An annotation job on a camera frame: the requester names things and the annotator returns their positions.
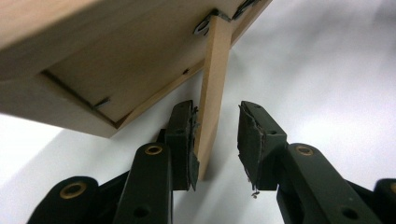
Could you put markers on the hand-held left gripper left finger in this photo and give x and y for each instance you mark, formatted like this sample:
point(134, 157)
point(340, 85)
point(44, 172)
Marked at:
point(179, 146)

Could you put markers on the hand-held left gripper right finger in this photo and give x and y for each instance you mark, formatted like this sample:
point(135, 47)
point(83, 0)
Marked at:
point(264, 149)

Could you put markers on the white table mat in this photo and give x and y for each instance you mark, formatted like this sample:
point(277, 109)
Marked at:
point(311, 93)

